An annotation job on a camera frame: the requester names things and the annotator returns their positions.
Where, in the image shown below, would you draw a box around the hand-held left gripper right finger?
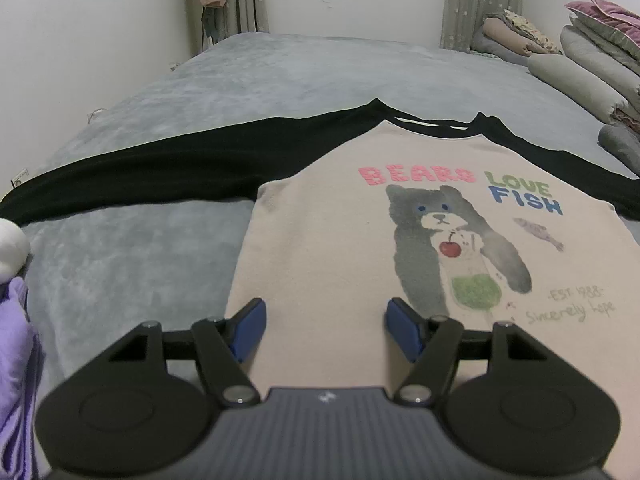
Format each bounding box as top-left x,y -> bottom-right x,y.
384,298 -> 551,406

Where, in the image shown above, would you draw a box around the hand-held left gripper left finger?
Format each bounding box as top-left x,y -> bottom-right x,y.
100,298 -> 267,407

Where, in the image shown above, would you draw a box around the beige sweatshirt with black sleeves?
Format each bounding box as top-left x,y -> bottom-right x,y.
0,99 -> 640,392

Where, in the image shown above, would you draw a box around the grey bed blanket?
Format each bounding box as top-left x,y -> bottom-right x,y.
0,32 -> 640,411

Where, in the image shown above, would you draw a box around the purple cloth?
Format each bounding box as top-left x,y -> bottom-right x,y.
0,275 -> 51,480

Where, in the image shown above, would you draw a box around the white fluffy cloth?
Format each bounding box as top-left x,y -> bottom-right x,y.
0,217 -> 32,281

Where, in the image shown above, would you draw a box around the grey folded garment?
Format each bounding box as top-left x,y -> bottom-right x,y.
597,122 -> 640,178

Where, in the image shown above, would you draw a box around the grey folded blanket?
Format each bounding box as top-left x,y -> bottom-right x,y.
470,27 -> 531,66

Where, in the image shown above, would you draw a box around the grey hanging garment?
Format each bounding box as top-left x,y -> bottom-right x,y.
200,5 -> 222,54

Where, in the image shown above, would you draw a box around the pink folded blanket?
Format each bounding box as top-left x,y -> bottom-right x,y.
482,16 -> 538,56

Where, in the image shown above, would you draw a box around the grey folded quilts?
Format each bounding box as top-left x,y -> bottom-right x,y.
527,22 -> 640,131

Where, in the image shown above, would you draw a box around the pink folded quilt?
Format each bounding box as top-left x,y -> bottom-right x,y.
565,0 -> 640,47

